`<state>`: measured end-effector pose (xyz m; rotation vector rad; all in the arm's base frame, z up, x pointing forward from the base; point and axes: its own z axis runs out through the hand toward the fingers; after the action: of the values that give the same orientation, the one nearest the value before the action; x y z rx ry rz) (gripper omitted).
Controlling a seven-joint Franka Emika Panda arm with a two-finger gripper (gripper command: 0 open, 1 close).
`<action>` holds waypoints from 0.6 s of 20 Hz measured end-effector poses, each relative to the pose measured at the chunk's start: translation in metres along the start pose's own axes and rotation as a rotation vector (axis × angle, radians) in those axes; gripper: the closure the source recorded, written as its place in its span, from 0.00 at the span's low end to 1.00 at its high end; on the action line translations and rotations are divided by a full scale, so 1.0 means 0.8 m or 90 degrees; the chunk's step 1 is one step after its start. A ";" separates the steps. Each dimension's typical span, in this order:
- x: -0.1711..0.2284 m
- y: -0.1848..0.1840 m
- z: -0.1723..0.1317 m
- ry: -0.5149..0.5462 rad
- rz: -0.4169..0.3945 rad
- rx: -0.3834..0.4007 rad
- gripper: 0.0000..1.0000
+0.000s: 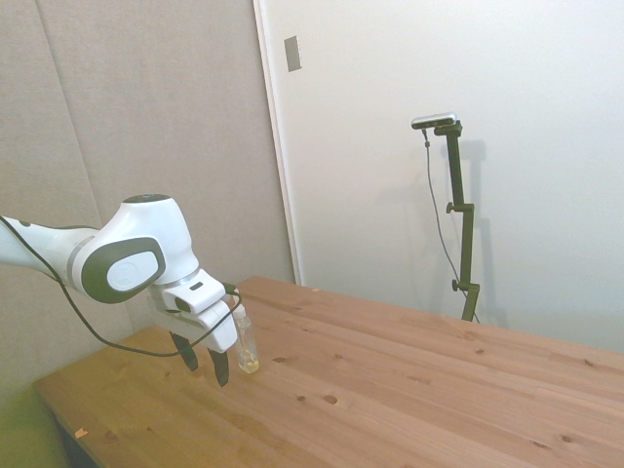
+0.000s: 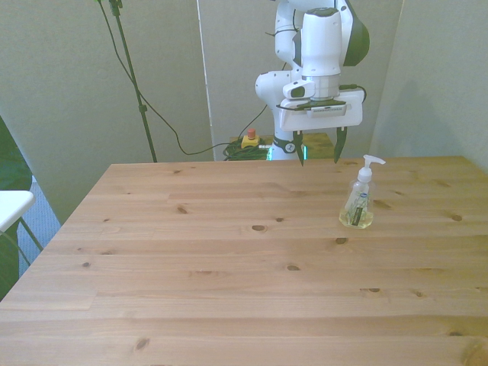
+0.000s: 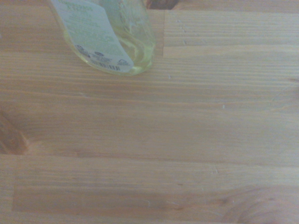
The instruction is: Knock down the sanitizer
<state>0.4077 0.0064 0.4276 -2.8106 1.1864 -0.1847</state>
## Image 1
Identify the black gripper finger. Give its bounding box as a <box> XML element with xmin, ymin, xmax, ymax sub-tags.
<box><xmin>169</xmin><ymin>330</ymin><xmax>200</xmax><ymax>373</ymax></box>
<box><xmin>205</xmin><ymin>344</ymin><xmax>231</xmax><ymax>388</ymax></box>

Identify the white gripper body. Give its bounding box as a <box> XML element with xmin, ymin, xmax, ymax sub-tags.
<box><xmin>147</xmin><ymin>286</ymin><xmax>240</xmax><ymax>354</ymax></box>

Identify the clear sanitizer bottle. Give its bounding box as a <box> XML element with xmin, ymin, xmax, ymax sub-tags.
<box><xmin>232</xmin><ymin>304</ymin><xmax>262</xmax><ymax>375</ymax></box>

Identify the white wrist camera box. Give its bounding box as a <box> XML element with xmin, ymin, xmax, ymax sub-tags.
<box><xmin>162</xmin><ymin>271</ymin><xmax>228</xmax><ymax>316</ymax></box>

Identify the black camera cable on arm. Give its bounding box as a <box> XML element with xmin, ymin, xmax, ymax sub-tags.
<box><xmin>0</xmin><ymin>214</ymin><xmax>245</xmax><ymax>358</ymax></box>

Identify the white door frame strip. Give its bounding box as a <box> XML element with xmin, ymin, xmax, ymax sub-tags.
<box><xmin>252</xmin><ymin>0</ymin><xmax>304</xmax><ymax>286</ymax></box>

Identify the black camera stand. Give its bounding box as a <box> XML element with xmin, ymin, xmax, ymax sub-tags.
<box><xmin>432</xmin><ymin>122</ymin><xmax>482</xmax><ymax>323</ymax></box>

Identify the grey wall switch plate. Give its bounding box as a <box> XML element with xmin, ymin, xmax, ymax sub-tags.
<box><xmin>283</xmin><ymin>34</ymin><xmax>303</xmax><ymax>74</ymax></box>

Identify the grey exterior camera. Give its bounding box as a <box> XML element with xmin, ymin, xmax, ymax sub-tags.
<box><xmin>410</xmin><ymin>111</ymin><xmax>459</xmax><ymax>131</ymax></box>

